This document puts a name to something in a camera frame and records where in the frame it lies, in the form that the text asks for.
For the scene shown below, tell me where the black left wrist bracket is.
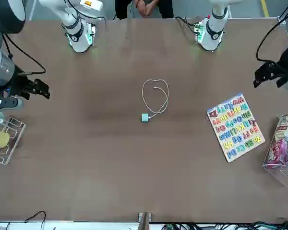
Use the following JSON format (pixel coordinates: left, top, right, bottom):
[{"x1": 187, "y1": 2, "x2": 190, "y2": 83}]
[{"x1": 275, "y1": 75, "x2": 288, "y2": 89}]

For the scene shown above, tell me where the person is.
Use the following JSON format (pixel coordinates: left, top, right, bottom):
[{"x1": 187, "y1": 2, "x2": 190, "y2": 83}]
[{"x1": 114, "y1": 0, "x2": 175, "y2": 20}]

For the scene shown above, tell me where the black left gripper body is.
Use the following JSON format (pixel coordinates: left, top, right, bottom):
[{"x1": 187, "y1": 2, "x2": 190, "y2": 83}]
[{"x1": 272, "y1": 53, "x2": 288, "y2": 77}]

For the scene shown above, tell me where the thin black cable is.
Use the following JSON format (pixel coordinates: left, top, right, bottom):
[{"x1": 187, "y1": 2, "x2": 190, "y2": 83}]
[{"x1": 24, "y1": 210, "x2": 47, "y2": 230}]

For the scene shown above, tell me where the black wrist bracket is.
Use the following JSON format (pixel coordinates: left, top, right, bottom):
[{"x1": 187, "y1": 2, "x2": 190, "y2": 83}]
[
  {"x1": 275, "y1": 75, "x2": 288, "y2": 89},
  {"x1": 0, "y1": 95, "x2": 25, "y2": 112}
]

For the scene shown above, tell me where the white wire cup rack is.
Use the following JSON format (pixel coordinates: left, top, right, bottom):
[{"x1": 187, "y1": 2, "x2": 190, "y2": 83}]
[{"x1": 0, "y1": 111, "x2": 26, "y2": 165}]

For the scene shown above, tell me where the aluminium camera post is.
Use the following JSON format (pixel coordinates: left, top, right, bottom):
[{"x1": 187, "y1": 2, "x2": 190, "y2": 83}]
[{"x1": 137, "y1": 211, "x2": 153, "y2": 230}]

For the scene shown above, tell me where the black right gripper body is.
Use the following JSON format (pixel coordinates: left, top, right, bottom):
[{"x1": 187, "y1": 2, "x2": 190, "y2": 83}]
[{"x1": 7, "y1": 68, "x2": 36, "y2": 99}]

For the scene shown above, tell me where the white pink snack bag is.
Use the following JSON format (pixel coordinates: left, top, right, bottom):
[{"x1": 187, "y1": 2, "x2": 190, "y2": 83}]
[{"x1": 275, "y1": 111, "x2": 288, "y2": 142}]

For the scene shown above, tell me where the colourful alphabet puzzle board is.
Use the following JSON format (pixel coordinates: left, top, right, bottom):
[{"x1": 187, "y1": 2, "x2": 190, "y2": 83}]
[{"x1": 206, "y1": 92, "x2": 265, "y2": 163}]

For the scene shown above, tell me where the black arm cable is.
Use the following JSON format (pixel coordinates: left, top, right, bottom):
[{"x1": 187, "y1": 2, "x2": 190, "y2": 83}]
[
  {"x1": 255, "y1": 14, "x2": 288, "y2": 64},
  {"x1": 1, "y1": 33, "x2": 47, "y2": 76}
]

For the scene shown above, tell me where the aluminium frame post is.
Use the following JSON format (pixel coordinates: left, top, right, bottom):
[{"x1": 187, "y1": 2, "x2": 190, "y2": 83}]
[{"x1": 277, "y1": 0, "x2": 288, "y2": 26}]

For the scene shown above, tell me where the black left base cable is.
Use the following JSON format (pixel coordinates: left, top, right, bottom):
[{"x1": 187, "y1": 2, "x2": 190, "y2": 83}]
[{"x1": 174, "y1": 15, "x2": 200, "y2": 34}]

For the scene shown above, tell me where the black green cable tangle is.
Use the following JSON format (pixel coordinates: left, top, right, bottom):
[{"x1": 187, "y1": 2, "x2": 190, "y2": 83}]
[{"x1": 162, "y1": 217, "x2": 288, "y2": 230}]

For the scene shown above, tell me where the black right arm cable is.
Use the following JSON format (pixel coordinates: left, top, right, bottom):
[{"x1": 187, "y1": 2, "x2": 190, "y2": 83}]
[{"x1": 1, "y1": 33, "x2": 47, "y2": 76}]

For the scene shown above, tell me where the white charger cable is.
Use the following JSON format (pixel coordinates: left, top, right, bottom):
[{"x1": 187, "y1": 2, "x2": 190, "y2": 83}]
[{"x1": 142, "y1": 79, "x2": 169, "y2": 120}]

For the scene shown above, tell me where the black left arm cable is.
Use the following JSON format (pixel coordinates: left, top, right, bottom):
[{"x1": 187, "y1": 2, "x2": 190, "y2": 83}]
[{"x1": 255, "y1": 14, "x2": 288, "y2": 64}]

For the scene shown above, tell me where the black right wrist bracket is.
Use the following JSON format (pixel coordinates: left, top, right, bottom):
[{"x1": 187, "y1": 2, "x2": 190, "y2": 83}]
[{"x1": 0, "y1": 95, "x2": 25, "y2": 112}]

